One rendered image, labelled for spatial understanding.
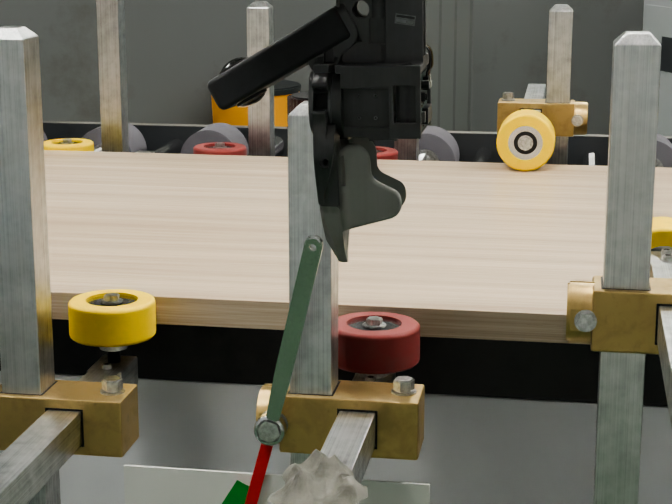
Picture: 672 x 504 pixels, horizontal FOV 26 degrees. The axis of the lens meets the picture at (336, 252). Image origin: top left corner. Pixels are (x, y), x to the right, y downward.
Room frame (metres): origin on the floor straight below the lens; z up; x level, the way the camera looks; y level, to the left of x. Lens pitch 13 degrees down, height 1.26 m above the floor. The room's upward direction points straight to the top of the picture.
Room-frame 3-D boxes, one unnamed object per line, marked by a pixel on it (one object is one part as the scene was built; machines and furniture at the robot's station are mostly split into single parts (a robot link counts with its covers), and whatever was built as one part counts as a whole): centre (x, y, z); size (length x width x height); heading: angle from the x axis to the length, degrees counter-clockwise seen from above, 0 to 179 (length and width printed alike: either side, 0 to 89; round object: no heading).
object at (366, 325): (1.22, -0.03, 0.85); 0.08 x 0.08 x 0.11
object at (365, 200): (1.05, -0.02, 1.05); 0.06 x 0.03 x 0.09; 80
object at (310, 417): (1.15, 0.00, 0.84); 0.14 x 0.06 x 0.05; 81
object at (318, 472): (0.96, 0.01, 0.87); 0.09 x 0.07 x 0.02; 171
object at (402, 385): (1.14, -0.06, 0.88); 0.02 x 0.02 x 0.01
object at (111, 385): (1.18, 0.19, 0.86); 0.02 x 0.02 x 0.01
